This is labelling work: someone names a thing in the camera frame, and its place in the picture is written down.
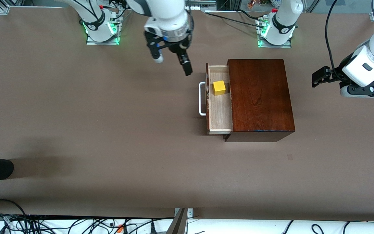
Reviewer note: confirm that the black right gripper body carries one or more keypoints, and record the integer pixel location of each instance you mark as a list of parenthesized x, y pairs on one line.
[(175, 46)]

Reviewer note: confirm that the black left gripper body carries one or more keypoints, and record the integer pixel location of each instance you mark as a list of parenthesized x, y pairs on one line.
[(339, 71)]

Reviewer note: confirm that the yellow wooden block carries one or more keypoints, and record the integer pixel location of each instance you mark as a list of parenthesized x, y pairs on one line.
[(219, 87)]

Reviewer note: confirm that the light wooden drawer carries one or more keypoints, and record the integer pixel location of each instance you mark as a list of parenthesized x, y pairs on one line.
[(220, 112)]

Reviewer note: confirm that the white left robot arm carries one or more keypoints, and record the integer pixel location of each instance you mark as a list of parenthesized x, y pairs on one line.
[(282, 26)]

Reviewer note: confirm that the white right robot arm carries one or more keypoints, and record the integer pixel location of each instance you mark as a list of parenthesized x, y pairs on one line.
[(167, 16)]

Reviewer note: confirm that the dark brown wooden cabinet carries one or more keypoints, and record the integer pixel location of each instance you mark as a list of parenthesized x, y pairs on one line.
[(261, 94)]

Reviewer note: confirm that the grey network switch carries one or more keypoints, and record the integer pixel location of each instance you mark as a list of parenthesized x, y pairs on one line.
[(200, 3)]

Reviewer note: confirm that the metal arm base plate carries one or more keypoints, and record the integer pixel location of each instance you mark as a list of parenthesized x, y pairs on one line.
[(274, 46), (102, 43)]

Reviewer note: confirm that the aluminium frame beam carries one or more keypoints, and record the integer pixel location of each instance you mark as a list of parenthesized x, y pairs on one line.
[(177, 224)]

